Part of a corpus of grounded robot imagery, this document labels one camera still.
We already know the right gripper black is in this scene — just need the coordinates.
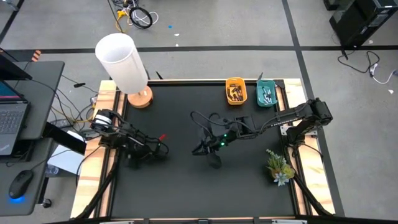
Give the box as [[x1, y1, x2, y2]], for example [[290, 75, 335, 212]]
[[192, 124, 239, 156]]

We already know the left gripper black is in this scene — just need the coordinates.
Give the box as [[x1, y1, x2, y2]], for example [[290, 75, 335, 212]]
[[130, 136, 170, 162]]

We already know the yellow plastic bin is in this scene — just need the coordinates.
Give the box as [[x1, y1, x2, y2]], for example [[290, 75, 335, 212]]
[[225, 77, 248, 106]]

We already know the teal plastic bin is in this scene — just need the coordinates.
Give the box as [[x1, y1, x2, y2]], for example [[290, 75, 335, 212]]
[[256, 78, 278, 108]]

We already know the potted green succulent plant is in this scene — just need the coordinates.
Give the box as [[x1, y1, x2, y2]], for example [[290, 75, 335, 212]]
[[266, 149, 295, 187]]

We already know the white shade wooden base lamp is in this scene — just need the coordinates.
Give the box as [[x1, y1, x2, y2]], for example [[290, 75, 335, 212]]
[[95, 32, 154, 109]]

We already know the white box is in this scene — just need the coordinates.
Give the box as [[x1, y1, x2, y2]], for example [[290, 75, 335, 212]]
[[46, 130, 87, 177]]

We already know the black desk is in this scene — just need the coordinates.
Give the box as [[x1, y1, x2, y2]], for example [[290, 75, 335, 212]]
[[0, 60, 66, 217]]

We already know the black computer mouse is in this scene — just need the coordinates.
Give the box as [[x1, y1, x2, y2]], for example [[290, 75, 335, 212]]
[[8, 170, 34, 200]]

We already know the black laptop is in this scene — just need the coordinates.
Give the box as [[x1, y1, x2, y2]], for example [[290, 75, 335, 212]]
[[0, 80, 31, 157]]

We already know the black monitor back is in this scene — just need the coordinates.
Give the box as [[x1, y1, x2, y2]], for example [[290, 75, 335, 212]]
[[0, 54, 34, 82]]

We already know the black computer tower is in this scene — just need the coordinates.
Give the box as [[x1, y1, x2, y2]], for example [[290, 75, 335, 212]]
[[328, 0, 398, 47]]

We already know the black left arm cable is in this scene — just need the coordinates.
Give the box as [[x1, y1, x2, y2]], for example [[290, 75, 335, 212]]
[[124, 123, 170, 157]]

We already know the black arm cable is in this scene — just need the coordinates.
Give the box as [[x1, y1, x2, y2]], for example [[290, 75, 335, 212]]
[[124, 123, 170, 157], [190, 111, 243, 139]]

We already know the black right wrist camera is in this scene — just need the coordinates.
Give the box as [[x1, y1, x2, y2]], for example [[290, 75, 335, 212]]
[[206, 153, 223, 170]]

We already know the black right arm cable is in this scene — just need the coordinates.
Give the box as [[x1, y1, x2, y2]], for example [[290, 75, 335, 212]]
[[190, 111, 243, 139]]

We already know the black diagonal frame strut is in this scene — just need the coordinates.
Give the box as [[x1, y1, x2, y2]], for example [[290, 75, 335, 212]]
[[74, 155, 119, 220], [292, 174, 333, 217]]

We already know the yellow cable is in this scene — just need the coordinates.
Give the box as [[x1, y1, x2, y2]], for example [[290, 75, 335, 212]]
[[50, 105, 95, 124], [115, 9, 130, 34]]

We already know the black coiled cable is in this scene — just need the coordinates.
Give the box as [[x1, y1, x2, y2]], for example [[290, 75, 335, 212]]
[[129, 6, 153, 30]]

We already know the black floor cable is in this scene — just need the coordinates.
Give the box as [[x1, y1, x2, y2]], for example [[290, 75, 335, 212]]
[[337, 49, 382, 75]]

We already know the white power adapter cable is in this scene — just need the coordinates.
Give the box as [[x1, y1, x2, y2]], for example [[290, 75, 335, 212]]
[[369, 63, 398, 85]]

